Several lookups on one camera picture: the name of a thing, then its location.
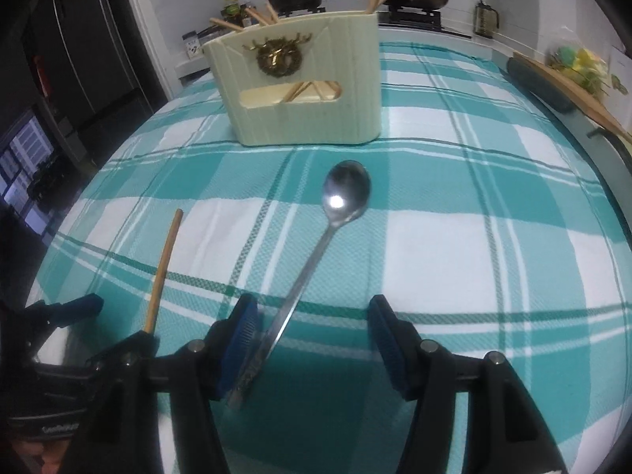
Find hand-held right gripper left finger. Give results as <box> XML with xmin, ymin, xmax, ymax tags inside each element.
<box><xmin>62</xmin><ymin>293</ymin><xmax>258</xmax><ymax>474</ymax></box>

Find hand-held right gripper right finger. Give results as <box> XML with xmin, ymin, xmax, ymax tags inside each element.
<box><xmin>368</xmin><ymin>294</ymin><xmax>568</xmax><ymax>474</ymax></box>

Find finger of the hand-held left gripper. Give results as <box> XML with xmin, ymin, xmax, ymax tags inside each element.
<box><xmin>10</xmin><ymin>293</ymin><xmax>103</xmax><ymax>356</ymax></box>
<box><xmin>84</xmin><ymin>331</ymin><xmax>161</xmax><ymax>373</ymax></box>

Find large steel spoon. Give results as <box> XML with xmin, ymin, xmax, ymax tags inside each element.
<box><xmin>227</xmin><ymin>160</ymin><xmax>372</xmax><ymax>410</ymax></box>

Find cream utensil holder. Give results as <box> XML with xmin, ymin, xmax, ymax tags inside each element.
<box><xmin>200</xmin><ymin>10</ymin><xmax>382</xmax><ymax>148</ymax></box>

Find person's left hand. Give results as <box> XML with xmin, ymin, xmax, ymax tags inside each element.
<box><xmin>12</xmin><ymin>438</ymin><xmax>67</xmax><ymax>474</ymax></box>

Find teal plaid tablecloth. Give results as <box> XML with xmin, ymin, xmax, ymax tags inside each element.
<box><xmin>24</xmin><ymin>39</ymin><xmax>623</xmax><ymax>474</ymax></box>

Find window with grille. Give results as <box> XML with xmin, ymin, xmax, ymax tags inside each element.
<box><xmin>0</xmin><ymin>109</ymin><xmax>57</xmax><ymax>223</ymax></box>

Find black refrigerator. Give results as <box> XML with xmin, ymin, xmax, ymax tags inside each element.
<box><xmin>20</xmin><ymin>0</ymin><xmax>169</xmax><ymax>126</ymax></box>

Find wooden cutting board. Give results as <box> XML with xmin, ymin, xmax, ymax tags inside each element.
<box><xmin>513</xmin><ymin>52</ymin><xmax>632</xmax><ymax>145</ymax></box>

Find black gas stove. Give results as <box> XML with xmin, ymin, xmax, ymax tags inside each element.
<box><xmin>276</xmin><ymin>4</ymin><xmax>474</xmax><ymax>40</ymax></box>

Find clear bag of colourful sponges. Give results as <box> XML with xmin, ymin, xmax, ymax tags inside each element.
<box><xmin>545</xmin><ymin>44</ymin><xmax>611</xmax><ymax>96</ymax></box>

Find glass jar with black frame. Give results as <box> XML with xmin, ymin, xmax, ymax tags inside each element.
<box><xmin>474</xmin><ymin>0</ymin><xmax>500</xmax><ymax>39</ymax></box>

